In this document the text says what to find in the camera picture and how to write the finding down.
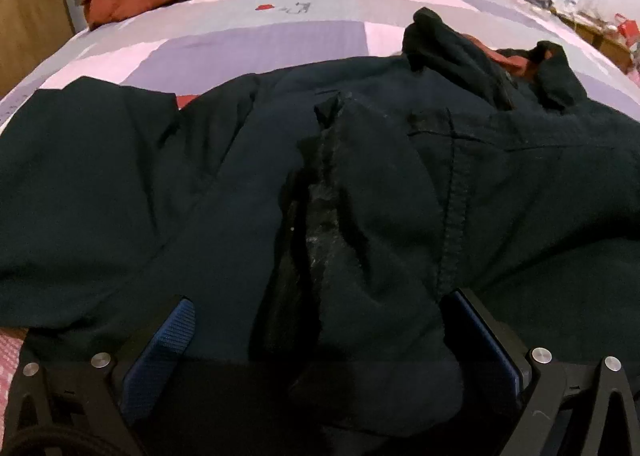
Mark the red packet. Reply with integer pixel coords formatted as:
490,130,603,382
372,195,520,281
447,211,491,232
616,13,640,42

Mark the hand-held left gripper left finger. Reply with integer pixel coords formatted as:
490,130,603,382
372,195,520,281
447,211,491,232
0,296,197,456

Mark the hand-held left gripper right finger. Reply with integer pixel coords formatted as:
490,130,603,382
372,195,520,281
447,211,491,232
439,288,640,456

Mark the dark navy jacket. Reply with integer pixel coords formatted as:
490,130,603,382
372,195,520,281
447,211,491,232
0,7,640,456

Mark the wooden nightstand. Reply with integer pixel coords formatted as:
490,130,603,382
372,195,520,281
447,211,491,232
554,10,637,72

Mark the bed with checked sheet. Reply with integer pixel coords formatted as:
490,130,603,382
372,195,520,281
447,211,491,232
0,0,640,137

